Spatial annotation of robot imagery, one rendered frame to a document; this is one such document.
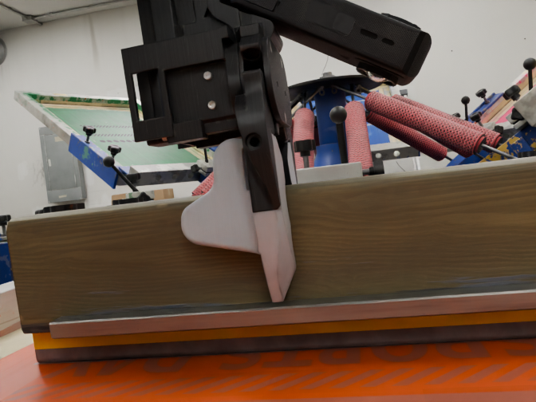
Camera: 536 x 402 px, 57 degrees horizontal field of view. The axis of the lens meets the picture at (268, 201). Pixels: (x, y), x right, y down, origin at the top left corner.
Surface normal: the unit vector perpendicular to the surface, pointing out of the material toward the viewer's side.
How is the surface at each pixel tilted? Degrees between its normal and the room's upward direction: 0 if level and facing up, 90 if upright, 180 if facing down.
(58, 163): 90
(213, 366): 0
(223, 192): 84
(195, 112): 90
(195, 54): 90
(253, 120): 81
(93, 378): 0
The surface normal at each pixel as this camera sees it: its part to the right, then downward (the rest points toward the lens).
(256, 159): -0.14, 0.28
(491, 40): -0.18, 0.05
